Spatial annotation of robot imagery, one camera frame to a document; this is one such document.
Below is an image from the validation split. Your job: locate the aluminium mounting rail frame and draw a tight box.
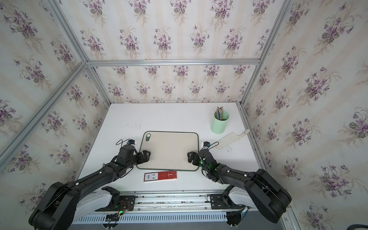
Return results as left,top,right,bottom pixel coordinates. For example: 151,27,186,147
75,187,258,217

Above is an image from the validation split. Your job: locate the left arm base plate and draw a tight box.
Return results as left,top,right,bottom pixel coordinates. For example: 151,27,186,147
96,186,136,212

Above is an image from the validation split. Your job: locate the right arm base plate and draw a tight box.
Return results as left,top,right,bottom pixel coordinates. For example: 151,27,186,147
206,194,245,210

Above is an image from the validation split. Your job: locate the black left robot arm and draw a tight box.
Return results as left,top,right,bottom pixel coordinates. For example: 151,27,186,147
28,144,151,230

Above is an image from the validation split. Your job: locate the coloured pencils bundle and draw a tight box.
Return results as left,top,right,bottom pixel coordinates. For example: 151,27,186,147
216,107,223,120

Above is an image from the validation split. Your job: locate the red rectangular box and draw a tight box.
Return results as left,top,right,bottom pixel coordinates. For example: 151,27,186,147
144,171,177,183

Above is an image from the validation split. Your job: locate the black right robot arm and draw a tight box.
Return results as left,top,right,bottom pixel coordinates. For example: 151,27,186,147
187,149,292,223

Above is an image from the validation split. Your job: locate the white cleaver knife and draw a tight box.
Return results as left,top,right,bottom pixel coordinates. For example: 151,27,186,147
216,129,250,150

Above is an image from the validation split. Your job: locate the beige green-rimmed cutting board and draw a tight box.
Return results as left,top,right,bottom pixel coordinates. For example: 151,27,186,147
138,131,199,172

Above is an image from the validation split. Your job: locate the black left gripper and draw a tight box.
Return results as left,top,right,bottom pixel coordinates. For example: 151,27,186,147
125,151,152,172

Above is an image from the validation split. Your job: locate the mint green pencil cup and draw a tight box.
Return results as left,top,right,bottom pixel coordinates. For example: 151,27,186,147
210,111,230,134

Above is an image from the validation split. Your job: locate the white vented strip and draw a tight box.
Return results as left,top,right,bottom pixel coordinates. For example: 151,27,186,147
73,211,228,225

